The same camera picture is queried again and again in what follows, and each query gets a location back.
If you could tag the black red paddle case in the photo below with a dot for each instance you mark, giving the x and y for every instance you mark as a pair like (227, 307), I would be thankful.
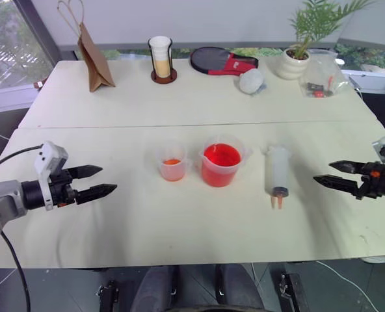
(212, 60)

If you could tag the stack of cups in holder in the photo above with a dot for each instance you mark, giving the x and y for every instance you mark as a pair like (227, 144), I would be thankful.
(164, 78)

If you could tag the small red black parts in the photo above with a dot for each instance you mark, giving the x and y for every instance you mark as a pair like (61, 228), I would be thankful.
(317, 91)

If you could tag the green palm plant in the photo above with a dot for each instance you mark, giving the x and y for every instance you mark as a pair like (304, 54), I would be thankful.
(316, 19)

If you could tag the large beaker red liquid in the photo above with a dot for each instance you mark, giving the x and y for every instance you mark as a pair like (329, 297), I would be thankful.
(220, 165)

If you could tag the white ribbed plant pot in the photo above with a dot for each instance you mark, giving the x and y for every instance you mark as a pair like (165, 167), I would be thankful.
(291, 66)

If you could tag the grey crumpled wad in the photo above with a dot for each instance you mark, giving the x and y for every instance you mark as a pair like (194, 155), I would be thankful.
(251, 81)

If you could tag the brown paper bag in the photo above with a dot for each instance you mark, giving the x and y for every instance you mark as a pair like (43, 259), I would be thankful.
(96, 65)

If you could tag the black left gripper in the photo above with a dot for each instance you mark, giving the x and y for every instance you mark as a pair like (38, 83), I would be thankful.
(62, 190)

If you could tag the clear plastic bag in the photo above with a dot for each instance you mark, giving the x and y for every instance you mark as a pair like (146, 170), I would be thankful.
(322, 70)

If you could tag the large clear plastic syringe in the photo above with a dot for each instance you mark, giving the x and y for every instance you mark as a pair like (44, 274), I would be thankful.
(277, 169)

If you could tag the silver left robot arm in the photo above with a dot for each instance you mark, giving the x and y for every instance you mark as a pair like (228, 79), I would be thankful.
(4, 198)

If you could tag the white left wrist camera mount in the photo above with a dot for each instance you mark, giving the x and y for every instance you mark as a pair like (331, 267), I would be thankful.
(51, 156)

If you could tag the beige paper cup stack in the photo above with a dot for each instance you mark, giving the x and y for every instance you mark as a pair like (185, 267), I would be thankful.
(162, 69)

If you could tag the small brown object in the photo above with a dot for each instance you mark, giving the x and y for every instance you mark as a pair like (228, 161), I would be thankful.
(38, 84)

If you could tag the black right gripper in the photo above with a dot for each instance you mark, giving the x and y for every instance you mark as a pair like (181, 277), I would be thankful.
(374, 183)

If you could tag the white flat object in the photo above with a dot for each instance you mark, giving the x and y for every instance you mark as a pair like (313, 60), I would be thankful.
(376, 259)

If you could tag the small beaker orange liquid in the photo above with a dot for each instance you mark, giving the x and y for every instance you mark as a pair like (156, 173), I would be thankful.
(172, 165)

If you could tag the black table leg bracket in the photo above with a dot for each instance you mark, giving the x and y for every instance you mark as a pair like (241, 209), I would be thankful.
(108, 297)
(290, 292)

